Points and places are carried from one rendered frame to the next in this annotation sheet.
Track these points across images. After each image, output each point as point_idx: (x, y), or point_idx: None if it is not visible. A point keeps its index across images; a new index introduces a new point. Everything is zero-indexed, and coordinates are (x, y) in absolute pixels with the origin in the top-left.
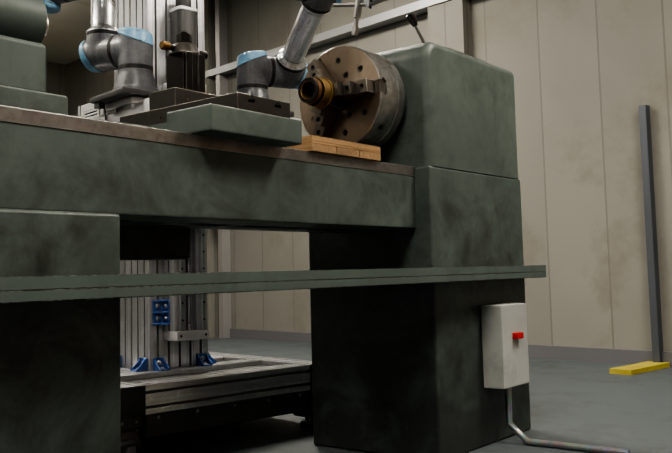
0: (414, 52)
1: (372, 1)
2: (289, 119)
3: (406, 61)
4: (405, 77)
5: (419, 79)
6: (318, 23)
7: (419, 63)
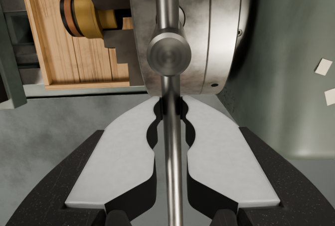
0: (255, 124)
1: (184, 120)
2: (1, 109)
3: (248, 102)
4: (238, 90)
5: (234, 114)
6: None
7: (243, 126)
